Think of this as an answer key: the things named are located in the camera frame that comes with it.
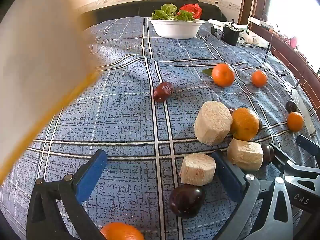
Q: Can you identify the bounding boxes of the black sofa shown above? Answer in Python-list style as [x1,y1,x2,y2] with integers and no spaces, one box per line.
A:
[82,0,227,25]

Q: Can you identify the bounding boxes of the orange tangerine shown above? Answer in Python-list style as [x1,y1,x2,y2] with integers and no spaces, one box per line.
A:
[229,107,260,142]
[251,70,268,88]
[100,222,145,240]
[286,111,304,132]

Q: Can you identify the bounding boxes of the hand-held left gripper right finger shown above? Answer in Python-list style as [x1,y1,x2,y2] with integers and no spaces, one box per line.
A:
[211,151,294,240]

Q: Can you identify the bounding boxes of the dried red date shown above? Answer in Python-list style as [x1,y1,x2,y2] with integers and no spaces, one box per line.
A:
[153,81,174,103]

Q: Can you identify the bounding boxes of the red plastic bag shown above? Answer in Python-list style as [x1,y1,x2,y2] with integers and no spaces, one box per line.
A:
[179,3,203,19]

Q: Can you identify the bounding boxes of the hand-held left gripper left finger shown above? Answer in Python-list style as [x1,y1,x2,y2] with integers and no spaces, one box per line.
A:
[26,149,108,240]

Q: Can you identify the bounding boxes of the brown wooden window frame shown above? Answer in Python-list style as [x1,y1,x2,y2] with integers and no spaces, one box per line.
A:
[237,0,320,110]

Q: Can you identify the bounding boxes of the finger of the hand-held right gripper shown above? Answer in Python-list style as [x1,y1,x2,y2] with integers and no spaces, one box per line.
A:
[269,143,320,178]
[297,134,320,157]

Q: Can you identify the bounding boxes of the large peeled sugarcane piece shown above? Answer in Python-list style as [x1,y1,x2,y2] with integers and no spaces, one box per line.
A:
[194,101,233,146]

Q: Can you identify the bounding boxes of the tangerine with green leaf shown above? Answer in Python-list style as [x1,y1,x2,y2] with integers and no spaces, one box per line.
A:
[202,63,236,88]

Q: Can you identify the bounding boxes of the white bowl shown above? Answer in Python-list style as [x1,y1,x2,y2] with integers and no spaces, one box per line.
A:
[147,18,206,40]

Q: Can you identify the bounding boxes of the white crumpled cloth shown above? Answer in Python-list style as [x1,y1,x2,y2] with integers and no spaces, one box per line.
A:
[243,33,267,48]

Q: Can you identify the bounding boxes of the small black box device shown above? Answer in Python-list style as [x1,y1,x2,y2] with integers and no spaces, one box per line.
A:
[222,19,242,46]

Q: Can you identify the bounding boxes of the green lettuce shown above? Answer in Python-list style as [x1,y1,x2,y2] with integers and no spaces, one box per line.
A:
[151,4,195,22]

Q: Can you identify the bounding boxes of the white tray with yellow rim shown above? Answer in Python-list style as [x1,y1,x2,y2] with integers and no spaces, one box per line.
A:
[0,0,100,185]

